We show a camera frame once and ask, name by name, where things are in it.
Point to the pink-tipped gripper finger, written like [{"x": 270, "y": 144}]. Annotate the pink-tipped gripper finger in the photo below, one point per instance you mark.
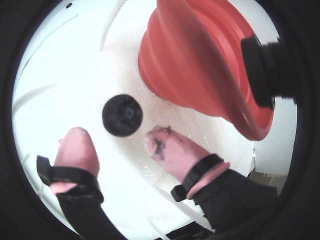
[
  {"x": 77, "y": 152},
  {"x": 175, "y": 155}
]

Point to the dark blueberry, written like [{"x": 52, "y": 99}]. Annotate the dark blueberry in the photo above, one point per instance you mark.
[
  {"x": 68, "y": 4},
  {"x": 117, "y": 120}
]

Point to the red collapsible cup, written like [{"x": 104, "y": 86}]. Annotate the red collapsible cup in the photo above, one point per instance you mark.
[{"x": 190, "y": 62}]

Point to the white foam board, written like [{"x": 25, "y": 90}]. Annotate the white foam board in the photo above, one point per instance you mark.
[{"x": 82, "y": 75}]

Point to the white paper sheet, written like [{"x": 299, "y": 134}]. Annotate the white paper sheet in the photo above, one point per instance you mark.
[{"x": 270, "y": 157}]

